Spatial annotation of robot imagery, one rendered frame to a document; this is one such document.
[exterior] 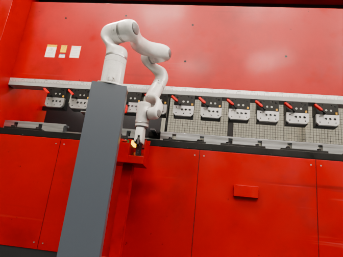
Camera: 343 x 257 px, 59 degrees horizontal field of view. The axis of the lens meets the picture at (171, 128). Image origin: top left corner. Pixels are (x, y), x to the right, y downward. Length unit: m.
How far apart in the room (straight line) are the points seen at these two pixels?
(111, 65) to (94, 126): 0.36
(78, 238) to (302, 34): 2.09
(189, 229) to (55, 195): 0.90
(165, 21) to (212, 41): 0.43
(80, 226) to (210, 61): 1.52
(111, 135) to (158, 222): 0.72
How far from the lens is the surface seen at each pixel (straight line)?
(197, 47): 2.44
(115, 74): 1.64
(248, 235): 1.97
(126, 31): 1.75
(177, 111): 2.20
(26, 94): 2.97
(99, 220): 1.45
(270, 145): 2.18
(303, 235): 2.04
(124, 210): 1.81
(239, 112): 2.20
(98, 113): 1.53
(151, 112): 1.82
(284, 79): 2.37
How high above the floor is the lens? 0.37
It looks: 17 degrees up
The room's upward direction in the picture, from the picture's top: 6 degrees clockwise
